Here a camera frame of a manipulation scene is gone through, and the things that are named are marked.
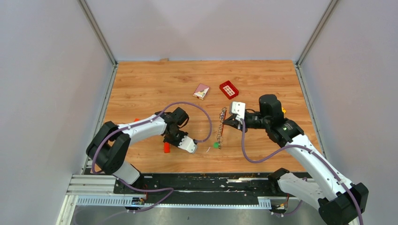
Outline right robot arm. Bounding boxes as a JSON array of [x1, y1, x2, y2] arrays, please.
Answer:
[[223, 94, 369, 225]]

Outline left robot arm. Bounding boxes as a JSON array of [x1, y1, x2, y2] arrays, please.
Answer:
[[86, 107, 197, 194]]

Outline small red block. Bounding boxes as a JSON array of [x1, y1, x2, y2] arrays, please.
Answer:
[[163, 142, 170, 153]]

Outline red toy brick block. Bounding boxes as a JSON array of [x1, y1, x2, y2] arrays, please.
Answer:
[[219, 80, 239, 100]]

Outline playing card box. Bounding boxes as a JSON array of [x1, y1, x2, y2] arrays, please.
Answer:
[[192, 83, 210, 100]]

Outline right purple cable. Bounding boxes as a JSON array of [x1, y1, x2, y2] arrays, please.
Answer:
[[240, 118, 364, 225]]

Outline purple cable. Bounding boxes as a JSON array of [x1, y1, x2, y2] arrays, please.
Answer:
[[240, 118, 364, 225], [91, 101, 213, 193]]

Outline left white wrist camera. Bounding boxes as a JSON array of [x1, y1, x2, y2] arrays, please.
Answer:
[[178, 136, 198, 154]]

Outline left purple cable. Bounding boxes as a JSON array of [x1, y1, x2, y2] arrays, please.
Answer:
[[91, 101, 213, 193]]

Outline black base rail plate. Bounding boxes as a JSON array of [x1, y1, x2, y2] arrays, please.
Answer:
[[133, 172, 289, 205]]

